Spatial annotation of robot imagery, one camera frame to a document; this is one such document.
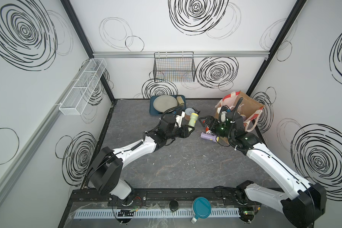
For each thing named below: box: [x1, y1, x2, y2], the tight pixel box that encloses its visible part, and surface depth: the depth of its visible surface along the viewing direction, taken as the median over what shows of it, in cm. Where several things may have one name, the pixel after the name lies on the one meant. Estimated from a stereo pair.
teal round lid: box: [190, 196, 212, 224], surface depth 66 cm
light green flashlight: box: [188, 112, 200, 132], surface depth 80 cm
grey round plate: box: [152, 95, 179, 113], surface depth 121 cm
